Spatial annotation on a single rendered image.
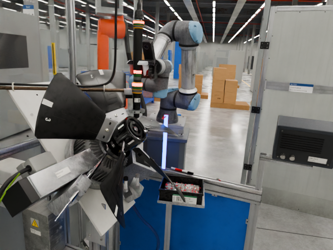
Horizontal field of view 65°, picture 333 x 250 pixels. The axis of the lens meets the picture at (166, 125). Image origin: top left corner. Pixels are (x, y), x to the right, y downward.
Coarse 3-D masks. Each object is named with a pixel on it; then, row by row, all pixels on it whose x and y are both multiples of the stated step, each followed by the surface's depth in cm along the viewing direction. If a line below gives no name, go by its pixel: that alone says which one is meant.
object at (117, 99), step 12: (84, 72) 115; (96, 72) 117; (108, 72) 119; (120, 72) 123; (84, 84) 113; (96, 84) 114; (108, 84) 115; (120, 84) 117; (96, 96) 111; (108, 96) 112; (120, 96) 113; (108, 108) 109
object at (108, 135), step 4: (108, 120) 98; (112, 120) 99; (104, 124) 98; (108, 124) 99; (112, 124) 100; (116, 124) 101; (104, 128) 98; (108, 128) 99; (112, 128) 101; (100, 132) 98; (104, 132) 99; (108, 132) 100; (112, 132) 101; (100, 136) 98; (108, 136) 100; (104, 140) 100; (108, 140) 101
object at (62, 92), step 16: (64, 80) 86; (48, 96) 82; (64, 96) 86; (80, 96) 90; (48, 112) 82; (64, 112) 86; (80, 112) 89; (96, 112) 94; (48, 128) 82; (64, 128) 87; (80, 128) 91; (96, 128) 95
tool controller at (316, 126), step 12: (288, 120) 122; (300, 120) 122; (312, 120) 121; (276, 132) 121; (288, 132) 118; (300, 132) 116; (312, 132) 114; (324, 132) 112; (276, 144) 124; (288, 144) 121; (300, 144) 119; (312, 144) 117; (324, 144) 115; (276, 156) 126; (288, 156) 124; (300, 156) 121; (312, 156) 119; (324, 156) 117
